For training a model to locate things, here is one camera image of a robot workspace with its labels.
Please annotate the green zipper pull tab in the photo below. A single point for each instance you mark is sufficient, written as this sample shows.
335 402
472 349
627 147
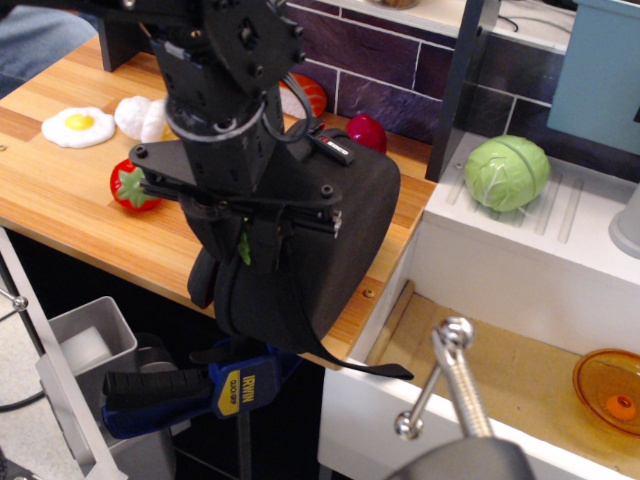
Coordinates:
244 248

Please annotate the orange transparent bowl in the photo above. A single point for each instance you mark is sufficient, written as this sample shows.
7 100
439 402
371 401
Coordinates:
606 383

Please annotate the toy red tomato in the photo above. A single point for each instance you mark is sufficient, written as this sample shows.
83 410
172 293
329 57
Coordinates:
126 188

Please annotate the light blue box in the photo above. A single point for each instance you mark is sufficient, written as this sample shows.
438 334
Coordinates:
597 96

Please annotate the toy red apple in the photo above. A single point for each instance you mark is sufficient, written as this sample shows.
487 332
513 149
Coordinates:
367 131

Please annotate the grey cup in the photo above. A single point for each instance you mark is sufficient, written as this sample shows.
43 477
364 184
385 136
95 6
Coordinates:
624 227

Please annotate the person in blue jeans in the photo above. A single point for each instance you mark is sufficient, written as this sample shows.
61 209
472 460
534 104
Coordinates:
34 38

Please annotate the toy ice cream cone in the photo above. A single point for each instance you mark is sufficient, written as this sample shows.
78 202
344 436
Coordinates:
143 119

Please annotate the white toy sink unit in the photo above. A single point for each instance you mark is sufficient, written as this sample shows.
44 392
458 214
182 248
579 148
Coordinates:
544 287

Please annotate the black zipper bag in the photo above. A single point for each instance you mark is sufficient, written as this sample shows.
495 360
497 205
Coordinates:
293 308

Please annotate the grey plastic bin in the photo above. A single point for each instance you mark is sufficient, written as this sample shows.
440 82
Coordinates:
95 340

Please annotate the blue Irwin bar clamp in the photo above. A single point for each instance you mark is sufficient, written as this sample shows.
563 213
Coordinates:
234 377

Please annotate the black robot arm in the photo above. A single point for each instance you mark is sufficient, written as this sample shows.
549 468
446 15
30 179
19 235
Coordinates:
221 61

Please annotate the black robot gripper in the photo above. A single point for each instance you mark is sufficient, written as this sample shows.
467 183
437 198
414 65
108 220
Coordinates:
246 177

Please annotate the toy green cabbage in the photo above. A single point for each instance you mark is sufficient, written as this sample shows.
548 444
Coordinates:
506 173

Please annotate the grey metal frame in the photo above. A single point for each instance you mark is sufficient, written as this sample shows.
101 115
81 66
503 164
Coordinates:
82 435

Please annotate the toy salmon sushi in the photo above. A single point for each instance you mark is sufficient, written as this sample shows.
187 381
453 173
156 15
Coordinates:
315 94

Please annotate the toy fried egg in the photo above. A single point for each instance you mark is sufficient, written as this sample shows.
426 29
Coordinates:
79 128

